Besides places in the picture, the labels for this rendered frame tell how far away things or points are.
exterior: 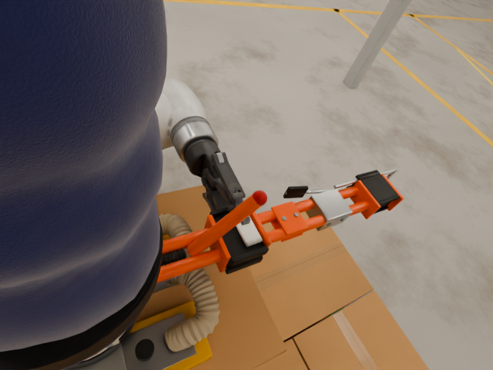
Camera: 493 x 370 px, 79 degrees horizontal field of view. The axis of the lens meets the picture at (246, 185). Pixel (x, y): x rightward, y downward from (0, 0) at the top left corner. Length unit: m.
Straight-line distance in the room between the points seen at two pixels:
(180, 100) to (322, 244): 0.84
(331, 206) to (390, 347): 0.74
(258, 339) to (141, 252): 0.38
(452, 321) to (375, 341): 1.12
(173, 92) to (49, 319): 0.53
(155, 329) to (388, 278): 1.73
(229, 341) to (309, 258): 0.68
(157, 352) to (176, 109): 0.45
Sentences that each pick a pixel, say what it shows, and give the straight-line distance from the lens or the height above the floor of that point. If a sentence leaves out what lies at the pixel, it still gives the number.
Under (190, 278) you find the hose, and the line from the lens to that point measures 0.53.
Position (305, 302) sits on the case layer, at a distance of 1.14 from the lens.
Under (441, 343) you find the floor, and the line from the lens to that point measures 2.18.
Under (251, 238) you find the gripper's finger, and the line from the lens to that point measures 0.51.
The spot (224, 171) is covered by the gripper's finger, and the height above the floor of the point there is 1.13.
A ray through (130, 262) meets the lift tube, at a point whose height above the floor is 1.28.
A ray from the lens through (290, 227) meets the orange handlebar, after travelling 0.56.
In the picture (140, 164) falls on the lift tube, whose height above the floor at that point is 1.37.
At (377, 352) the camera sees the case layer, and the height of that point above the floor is 0.54.
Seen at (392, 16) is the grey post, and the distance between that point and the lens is 3.29.
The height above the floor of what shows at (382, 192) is 1.10.
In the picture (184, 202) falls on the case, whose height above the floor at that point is 0.94.
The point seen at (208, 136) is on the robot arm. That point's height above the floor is 1.11.
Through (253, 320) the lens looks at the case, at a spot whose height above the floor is 0.95.
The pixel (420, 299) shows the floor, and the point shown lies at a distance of 2.21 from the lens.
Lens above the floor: 1.53
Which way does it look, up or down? 49 degrees down
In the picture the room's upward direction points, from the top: 23 degrees clockwise
